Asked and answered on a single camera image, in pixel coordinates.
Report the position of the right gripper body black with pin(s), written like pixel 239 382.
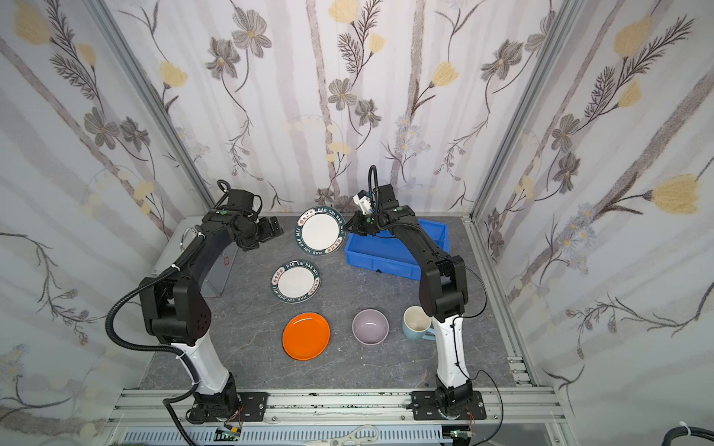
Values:
pixel 357 222

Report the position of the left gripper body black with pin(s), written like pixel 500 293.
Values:
pixel 267 229

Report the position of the blue plastic bin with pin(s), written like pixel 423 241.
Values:
pixel 383 254

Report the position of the green rimmed white plate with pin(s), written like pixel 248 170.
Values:
pixel 319 231

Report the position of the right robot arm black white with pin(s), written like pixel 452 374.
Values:
pixel 443 288

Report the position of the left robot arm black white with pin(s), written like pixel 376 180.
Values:
pixel 176 313

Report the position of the purple bowl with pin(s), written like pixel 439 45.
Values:
pixel 370 327

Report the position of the light blue mug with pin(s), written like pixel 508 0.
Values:
pixel 417 324

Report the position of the orange plate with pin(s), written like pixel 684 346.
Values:
pixel 306 336

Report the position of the white scissors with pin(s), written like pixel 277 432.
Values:
pixel 363 435

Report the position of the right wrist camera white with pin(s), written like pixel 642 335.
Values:
pixel 364 203

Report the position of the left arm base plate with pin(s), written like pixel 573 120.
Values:
pixel 251 407

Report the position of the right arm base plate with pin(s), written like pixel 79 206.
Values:
pixel 426 405

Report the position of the aluminium rail frame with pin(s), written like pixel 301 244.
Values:
pixel 514 416

